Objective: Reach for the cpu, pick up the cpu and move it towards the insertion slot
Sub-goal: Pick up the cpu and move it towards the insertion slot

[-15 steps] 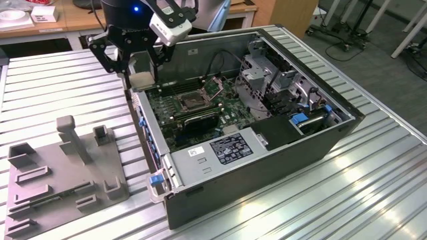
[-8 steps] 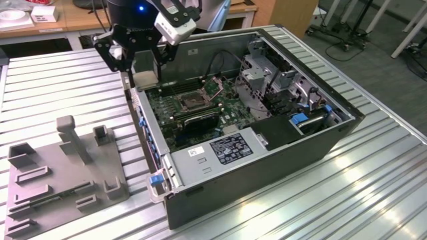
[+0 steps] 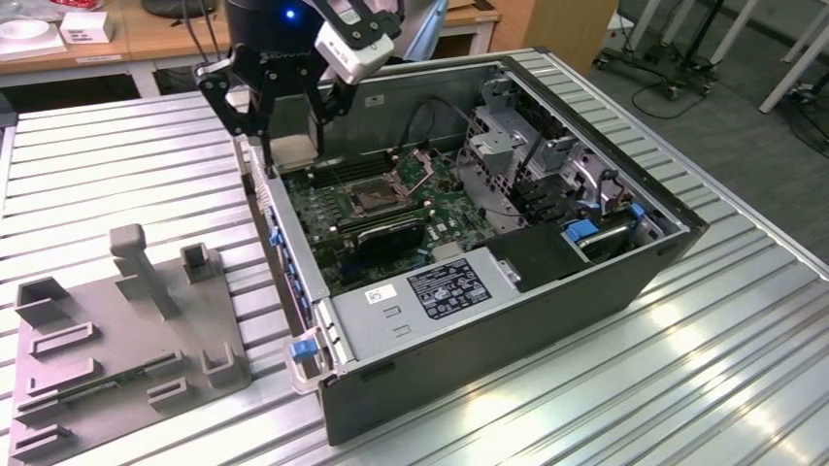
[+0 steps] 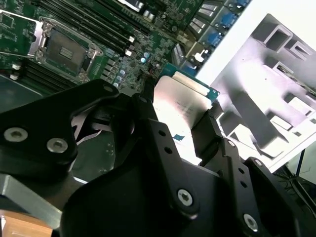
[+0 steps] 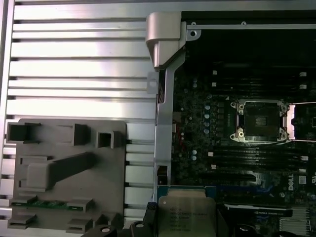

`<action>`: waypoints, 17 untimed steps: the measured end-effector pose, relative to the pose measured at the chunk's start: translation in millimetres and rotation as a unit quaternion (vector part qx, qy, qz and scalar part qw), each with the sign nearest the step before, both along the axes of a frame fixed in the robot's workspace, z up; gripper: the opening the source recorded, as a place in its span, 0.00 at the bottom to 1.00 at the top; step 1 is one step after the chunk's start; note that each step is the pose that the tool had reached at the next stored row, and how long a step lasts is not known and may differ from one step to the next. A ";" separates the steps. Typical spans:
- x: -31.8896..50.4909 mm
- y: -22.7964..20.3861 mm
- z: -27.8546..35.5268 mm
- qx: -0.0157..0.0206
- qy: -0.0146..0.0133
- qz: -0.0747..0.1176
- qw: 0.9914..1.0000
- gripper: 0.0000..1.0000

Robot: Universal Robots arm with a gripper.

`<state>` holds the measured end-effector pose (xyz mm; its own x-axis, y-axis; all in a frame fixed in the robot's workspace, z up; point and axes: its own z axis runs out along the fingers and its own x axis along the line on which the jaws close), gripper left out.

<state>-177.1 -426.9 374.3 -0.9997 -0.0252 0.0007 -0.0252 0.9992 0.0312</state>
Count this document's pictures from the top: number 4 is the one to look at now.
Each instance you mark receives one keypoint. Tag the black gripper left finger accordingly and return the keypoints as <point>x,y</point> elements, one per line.
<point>170,160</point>

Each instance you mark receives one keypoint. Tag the silver CPU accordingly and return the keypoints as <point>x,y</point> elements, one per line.
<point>180,98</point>

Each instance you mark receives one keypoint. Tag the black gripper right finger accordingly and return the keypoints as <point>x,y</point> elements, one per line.
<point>247,202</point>

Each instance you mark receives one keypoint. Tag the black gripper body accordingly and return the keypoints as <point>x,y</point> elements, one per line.
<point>123,209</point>

